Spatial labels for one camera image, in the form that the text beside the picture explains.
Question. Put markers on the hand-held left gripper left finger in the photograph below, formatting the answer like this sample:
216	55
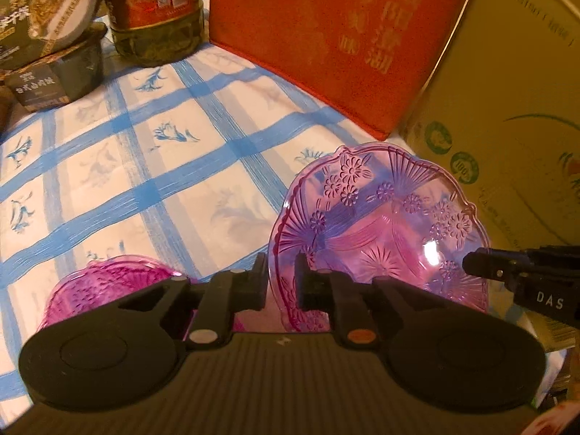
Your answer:
258	281

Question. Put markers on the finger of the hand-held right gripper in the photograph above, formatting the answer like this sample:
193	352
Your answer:
494	265

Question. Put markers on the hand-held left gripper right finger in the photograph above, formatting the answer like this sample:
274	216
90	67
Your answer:
308	287

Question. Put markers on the pink glass plate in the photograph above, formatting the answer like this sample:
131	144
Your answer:
385	235
90	281

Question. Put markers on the blue checked floral tablecloth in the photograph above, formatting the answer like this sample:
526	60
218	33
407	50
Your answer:
181	145

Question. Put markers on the tan cardboard box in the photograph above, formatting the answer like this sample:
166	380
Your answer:
521	99

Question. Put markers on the red gift box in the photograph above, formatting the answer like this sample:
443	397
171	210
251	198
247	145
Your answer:
294	31

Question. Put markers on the black instant food box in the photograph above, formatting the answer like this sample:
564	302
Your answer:
59	77

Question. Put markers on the cooking oil bottle red label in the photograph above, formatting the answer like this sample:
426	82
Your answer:
149	9

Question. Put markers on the instant food bowl pale lid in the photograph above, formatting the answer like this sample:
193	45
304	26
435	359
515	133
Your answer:
45	0

